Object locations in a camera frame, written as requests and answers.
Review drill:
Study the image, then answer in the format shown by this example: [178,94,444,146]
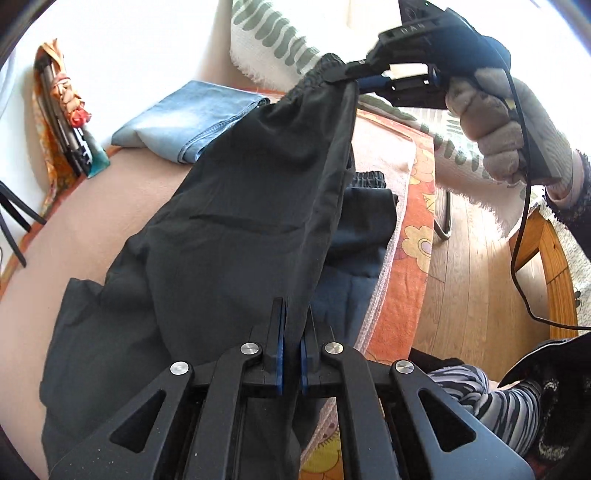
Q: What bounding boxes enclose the black folded tripod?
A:
[39,58,93,178]

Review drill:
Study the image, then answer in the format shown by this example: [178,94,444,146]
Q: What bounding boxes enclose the person's right hand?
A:
[445,67,575,199]

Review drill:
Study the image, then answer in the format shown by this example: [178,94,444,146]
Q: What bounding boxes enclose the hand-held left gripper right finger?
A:
[300,307,536,480]

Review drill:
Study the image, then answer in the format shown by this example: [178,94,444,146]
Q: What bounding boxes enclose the black pants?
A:
[39,53,358,480]

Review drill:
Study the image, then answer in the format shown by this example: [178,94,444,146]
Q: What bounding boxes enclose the black metal stand legs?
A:
[0,180,47,268]

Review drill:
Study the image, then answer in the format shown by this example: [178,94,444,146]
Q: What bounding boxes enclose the person's striped trouser legs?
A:
[425,362,543,457]

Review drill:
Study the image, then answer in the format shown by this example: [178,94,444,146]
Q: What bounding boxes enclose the folded navy pants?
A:
[314,171,400,352]

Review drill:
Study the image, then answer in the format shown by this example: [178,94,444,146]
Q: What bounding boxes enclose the teal pouch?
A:
[85,129,112,178]

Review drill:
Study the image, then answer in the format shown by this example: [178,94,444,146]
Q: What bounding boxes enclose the person's right forearm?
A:
[542,150,591,259]

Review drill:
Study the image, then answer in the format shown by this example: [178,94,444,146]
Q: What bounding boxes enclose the wooden stool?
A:
[508,208,580,330]

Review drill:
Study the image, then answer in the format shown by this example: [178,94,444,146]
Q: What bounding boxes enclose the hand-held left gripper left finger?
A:
[48,298,289,480]

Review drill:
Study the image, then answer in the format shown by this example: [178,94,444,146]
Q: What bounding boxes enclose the beige fleece blanket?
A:
[0,88,416,480]

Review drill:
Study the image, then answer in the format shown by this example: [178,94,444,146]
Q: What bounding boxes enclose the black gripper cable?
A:
[505,65,591,330]

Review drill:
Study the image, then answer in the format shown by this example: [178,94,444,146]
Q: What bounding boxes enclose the person's dark jacket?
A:
[499,335,591,467]

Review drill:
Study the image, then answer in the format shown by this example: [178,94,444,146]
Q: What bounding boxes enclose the orange fabric flower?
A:
[55,76,90,127]

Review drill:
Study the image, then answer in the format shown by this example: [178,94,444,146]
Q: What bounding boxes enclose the orange patterned cloth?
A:
[32,39,112,217]

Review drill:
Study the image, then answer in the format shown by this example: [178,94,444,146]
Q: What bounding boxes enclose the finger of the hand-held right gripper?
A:
[358,76,398,100]
[323,59,393,85]

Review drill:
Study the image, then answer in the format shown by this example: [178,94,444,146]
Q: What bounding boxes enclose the metal furniture leg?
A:
[434,187,453,241]

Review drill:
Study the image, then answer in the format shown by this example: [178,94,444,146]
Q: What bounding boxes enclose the white green patterned throw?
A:
[228,0,591,296]

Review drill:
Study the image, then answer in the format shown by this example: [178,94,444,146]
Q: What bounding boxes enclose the folded blue jeans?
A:
[111,80,272,164]

